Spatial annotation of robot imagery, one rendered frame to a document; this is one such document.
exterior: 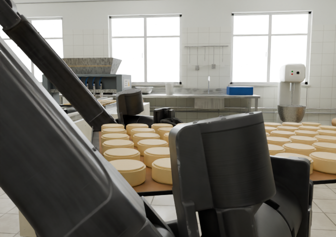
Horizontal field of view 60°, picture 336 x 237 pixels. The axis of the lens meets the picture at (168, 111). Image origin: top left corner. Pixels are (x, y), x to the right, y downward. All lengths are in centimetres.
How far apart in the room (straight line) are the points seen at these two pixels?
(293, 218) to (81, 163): 17
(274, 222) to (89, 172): 13
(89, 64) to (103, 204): 248
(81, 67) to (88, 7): 346
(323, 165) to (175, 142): 29
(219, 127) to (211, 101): 472
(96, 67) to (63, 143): 246
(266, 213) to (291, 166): 7
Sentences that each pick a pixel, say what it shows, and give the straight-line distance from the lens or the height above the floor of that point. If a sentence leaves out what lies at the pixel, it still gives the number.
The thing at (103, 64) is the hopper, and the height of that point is 127.
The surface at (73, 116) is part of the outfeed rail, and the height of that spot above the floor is 88.
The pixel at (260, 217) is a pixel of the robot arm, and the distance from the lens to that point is 23.
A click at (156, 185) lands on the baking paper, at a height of 101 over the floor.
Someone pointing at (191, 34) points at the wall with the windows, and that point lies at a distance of 558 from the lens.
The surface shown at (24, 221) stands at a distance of 228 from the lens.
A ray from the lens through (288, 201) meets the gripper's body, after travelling 28.
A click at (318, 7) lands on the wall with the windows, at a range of 602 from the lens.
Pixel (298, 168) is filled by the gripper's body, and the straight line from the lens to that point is 30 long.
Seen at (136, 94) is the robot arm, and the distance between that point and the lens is 77.
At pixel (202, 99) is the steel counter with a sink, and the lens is 490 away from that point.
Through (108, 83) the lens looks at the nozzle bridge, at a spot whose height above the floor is 110.
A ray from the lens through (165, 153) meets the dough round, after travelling 40.
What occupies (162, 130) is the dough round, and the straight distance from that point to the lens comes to 59.
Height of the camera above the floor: 113
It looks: 6 degrees down
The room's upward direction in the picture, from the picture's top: straight up
